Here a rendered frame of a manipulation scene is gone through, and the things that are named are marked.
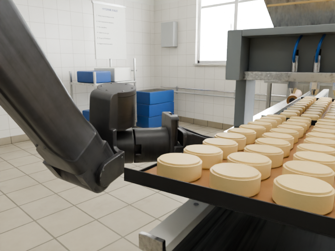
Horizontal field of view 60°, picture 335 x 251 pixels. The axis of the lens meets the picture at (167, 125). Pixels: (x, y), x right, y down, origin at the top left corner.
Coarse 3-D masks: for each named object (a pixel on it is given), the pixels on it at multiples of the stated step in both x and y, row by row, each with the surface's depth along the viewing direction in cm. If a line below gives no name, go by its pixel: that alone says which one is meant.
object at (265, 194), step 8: (312, 128) 69; (304, 136) 58; (248, 144) 49; (296, 144) 51; (224, 160) 39; (288, 160) 40; (152, 168) 35; (272, 168) 36; (280, 168) 37; (208, 176) 33; (272, 176) 33; (200, 184) 30; (208, 184) 30; (264, 184) 31; (272, 184) 31; (264, 192) 29; (264, 200) 27; (272, 200) 27; (328, 216) 24
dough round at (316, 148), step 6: (300, 144) 42; (306, 144) 42; (312, 144) 42; (318, 144) 42; (300, 150) 40; (306, 150) 39; (312, 150) 39; (318, 150) 38; (324, 150) 38; (330, 150) 39
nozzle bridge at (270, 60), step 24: (240, 48) 93; (264, 48) 97; (288, 48) 93; (312, 48) 89; (240, 72) 95; (264, 72) 94; (288, 72) 90; (312, 72) 87; (240, 96) 106; (240, 120) 108
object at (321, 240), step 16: (240, 224) 44; (256, 224) 44; (272, 224) 44; (224, 240) 40; (240, 240) 40; (256, 240) 40; (272, 240) 40; (288, 240) 40; (304, 240) 40; (320, 240) 40
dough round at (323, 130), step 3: (312, 129) 56; (315, 129) 55; (318, 129) 55; (321, 129) 55; (324, 129) 55; (327, 129) 56; (330, 129) 56; (324, 132) 53; (327, 132) 53; (330, 132) 53; (333, 132) 52
